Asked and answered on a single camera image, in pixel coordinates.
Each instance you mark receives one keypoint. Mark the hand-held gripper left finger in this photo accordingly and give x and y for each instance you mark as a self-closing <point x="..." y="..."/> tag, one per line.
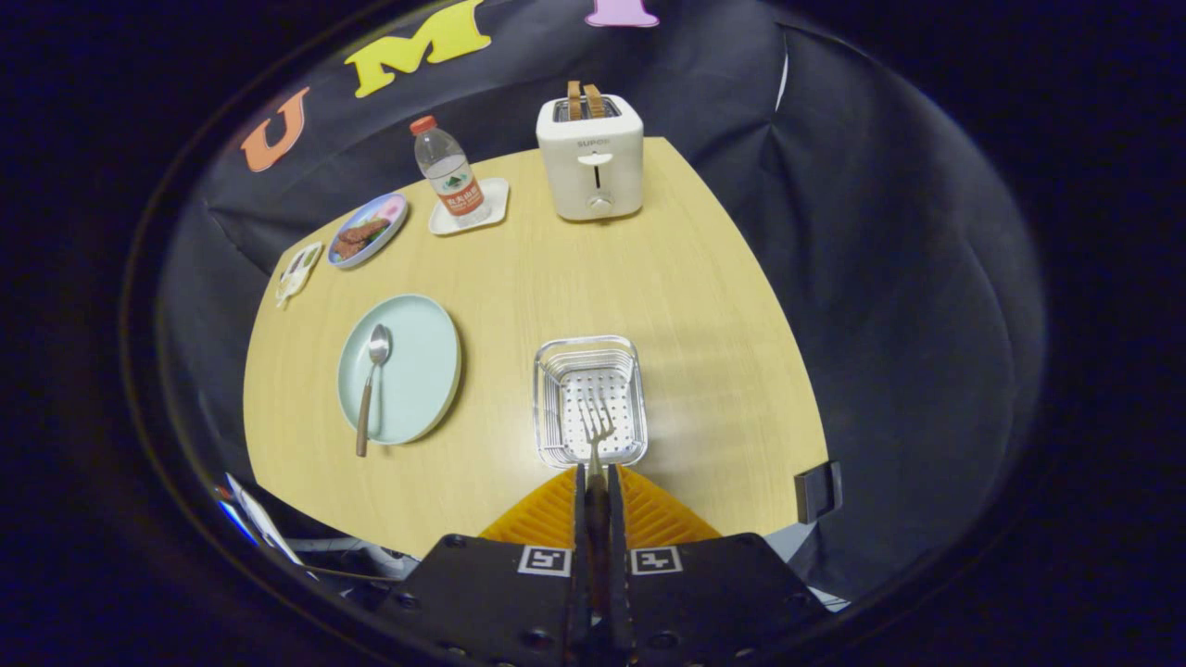
<point x="581" y="556"/>

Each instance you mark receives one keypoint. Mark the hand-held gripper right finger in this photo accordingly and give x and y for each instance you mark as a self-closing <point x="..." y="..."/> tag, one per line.
<point x="617" y="556"/>

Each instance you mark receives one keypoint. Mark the metal drain basket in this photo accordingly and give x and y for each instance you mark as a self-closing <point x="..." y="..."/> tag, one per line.
<point x="574" y="389"/>

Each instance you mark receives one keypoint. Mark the black table edge clamp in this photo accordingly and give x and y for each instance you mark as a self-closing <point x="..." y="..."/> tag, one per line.
<point x="818" y="491"/>

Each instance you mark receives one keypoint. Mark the light green plate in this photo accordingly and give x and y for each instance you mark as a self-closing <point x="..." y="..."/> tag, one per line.
<point x="417" y="371"/>

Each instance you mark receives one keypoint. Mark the white square coaster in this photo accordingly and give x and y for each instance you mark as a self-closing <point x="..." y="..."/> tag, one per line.
<point x="496" y="199"/>

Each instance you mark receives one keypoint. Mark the white toaster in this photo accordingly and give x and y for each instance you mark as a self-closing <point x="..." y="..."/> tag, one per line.
<point x="593" y="185"/>

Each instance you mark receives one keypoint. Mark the brown food pieces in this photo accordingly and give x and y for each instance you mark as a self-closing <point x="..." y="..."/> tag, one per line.
<point x="357" y="239"/>

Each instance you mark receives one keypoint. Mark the blue patterned plate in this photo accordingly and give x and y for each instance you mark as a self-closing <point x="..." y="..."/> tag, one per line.
<point x="389" y="208"/>

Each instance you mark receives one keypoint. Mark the small white sauce dish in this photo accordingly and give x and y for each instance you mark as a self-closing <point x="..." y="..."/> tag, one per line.
<point x="298" y="273"/>

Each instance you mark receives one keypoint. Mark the clear red-capped water bottle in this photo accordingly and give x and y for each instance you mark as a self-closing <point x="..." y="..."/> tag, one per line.
<point x="449" y="176"/>

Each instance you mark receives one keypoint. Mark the black backdrop cloth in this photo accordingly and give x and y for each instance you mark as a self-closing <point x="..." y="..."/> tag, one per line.
<point x="908" y="278"/>

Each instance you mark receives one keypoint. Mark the brown toast slice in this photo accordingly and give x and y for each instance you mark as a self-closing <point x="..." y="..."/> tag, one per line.
<point x="594" y="100"/>
<point x="574" y="100"/>

